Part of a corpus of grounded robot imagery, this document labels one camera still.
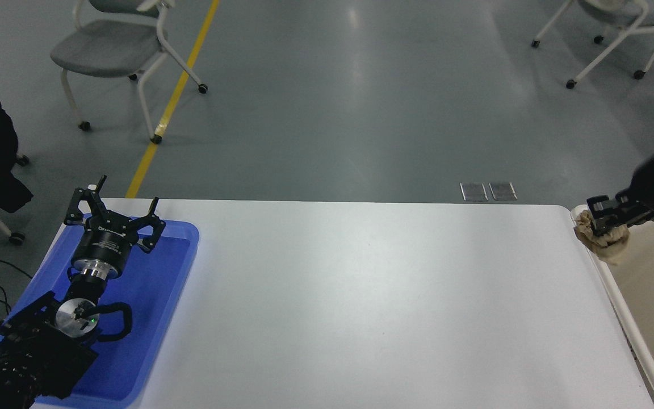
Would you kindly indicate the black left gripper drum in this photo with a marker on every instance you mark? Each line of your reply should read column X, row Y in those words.
column 105, row 243

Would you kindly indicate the tan paper ball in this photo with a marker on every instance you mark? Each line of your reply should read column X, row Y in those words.
column 611, row 247

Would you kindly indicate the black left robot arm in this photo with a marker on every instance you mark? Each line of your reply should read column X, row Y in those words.
column 32, row 352

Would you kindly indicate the blue plastic tray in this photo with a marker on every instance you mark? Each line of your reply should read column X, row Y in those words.
column 151, row 295

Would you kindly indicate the white chair base with casters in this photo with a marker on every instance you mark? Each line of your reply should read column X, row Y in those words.
column 16, row 238

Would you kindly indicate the silver floor plate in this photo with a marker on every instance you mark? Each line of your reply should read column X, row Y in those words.
column 503, row 191

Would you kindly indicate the grey chair with white frame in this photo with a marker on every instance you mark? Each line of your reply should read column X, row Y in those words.
column 105, row 48
column 611, row 11

